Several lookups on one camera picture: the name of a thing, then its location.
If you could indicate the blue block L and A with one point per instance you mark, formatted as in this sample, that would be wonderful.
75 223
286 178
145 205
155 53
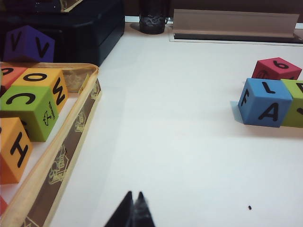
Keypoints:
258 94

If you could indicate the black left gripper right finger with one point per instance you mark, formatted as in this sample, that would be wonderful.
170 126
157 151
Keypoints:
143 217

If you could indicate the brown desk divider panel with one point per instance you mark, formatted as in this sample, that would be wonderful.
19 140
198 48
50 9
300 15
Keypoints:
236 4

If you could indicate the purple block V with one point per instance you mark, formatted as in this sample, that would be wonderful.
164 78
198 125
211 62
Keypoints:
28 35

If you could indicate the orange foam letter block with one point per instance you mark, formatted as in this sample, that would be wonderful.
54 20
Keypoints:
16 75

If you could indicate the pink block 6 and A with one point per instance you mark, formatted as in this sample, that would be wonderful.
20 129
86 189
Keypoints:
265 66

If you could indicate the dark blue storage box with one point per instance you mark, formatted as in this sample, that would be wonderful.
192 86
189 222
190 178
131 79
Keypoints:
94 35

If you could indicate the black mug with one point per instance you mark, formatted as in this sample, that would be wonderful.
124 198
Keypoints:
152 16

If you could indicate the yellow block O and W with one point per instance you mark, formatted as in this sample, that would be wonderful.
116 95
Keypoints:
52 75

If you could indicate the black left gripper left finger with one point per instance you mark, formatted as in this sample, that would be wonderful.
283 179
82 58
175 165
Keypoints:
122 217

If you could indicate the green block E and duck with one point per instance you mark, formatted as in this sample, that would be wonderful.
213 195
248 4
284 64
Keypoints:
296 118

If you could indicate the orange block H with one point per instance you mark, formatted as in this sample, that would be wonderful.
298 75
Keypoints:
9 132

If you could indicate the yellow patterned box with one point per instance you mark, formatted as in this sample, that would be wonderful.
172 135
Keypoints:
68 7

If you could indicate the green block C and umbrella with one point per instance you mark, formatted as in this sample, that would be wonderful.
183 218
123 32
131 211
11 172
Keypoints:
40 99

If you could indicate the beige patterned block tray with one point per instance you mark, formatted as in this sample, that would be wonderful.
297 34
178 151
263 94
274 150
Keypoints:
59 146

